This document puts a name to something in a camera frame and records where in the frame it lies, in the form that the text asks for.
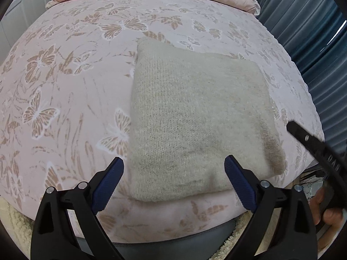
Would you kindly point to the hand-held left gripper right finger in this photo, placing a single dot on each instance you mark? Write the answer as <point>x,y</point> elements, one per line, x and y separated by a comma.
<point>240,181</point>

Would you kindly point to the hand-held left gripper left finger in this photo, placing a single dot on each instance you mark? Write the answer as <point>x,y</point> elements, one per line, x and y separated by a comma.
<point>108,184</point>

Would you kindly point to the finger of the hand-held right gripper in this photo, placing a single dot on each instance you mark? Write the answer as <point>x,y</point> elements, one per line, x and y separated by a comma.
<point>301,134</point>

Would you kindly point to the beige knit sweater black hearts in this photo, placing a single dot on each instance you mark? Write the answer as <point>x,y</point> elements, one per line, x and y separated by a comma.
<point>195,119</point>

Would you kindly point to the person's right hand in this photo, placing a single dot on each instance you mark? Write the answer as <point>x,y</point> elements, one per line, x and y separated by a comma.
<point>332,216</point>

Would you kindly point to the bed with pink butterfly sheet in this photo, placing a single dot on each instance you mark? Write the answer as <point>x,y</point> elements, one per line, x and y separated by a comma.
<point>67,100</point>

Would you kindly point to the cream fluffy rug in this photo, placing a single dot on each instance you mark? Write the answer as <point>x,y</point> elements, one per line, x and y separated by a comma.
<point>16,222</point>

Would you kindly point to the blue-grey curtain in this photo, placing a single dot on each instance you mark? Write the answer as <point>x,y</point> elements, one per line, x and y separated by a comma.
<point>306,32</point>

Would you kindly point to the white wardrobe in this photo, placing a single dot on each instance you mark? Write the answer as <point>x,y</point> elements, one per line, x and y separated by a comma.
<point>27,2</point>

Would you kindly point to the grey bed frame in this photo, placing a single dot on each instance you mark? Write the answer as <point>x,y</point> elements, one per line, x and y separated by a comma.
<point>176,249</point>

